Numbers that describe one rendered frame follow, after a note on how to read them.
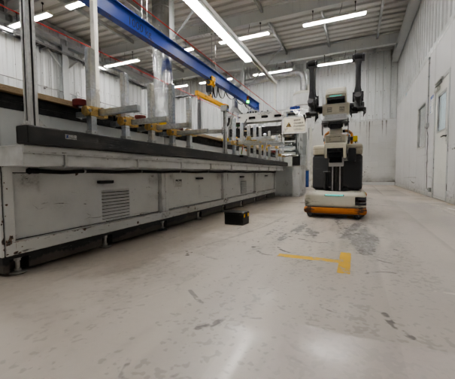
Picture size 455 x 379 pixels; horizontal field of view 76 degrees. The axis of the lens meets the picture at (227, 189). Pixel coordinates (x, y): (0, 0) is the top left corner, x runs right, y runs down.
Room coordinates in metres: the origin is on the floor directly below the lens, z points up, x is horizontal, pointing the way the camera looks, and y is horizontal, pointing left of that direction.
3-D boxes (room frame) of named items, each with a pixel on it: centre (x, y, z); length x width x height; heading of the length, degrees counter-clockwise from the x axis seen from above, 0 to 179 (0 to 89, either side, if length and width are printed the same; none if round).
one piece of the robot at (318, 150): (3.44, -1.30, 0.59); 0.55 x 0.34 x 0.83; 66
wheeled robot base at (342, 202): (3.35, -1.26, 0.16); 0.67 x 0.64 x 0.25; 156
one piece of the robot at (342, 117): (3.09, -1.14, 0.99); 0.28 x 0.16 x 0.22; 66
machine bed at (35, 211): (3.80, 0.33, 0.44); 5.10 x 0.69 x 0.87; 156
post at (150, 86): (2.03, 0.52, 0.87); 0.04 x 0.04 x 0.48; 66
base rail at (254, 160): (3.58, -0.16, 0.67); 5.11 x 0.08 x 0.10; 156
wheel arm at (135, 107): (1.58, 0.64, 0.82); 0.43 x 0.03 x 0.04; 66
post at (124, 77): (1.80, 0.62, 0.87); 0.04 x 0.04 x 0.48; 66
